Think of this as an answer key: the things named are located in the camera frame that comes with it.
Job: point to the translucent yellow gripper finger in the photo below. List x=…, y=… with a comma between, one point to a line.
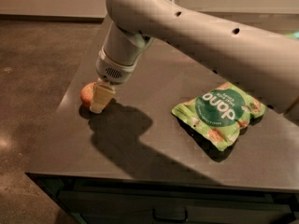
x=103, y=92

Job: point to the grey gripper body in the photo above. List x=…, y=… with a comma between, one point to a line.
x=114, y=71

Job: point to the red yellow apple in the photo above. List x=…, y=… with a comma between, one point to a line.
x=86, y=94

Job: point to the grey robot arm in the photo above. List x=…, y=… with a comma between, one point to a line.
x=263, y=63

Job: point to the dark cabinet drawer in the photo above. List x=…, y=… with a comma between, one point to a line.
x=111, y=205

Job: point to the green snack bag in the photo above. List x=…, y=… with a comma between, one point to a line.
x=221, y=114

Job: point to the black drawer handle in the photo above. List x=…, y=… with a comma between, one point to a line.
x=170, y=215

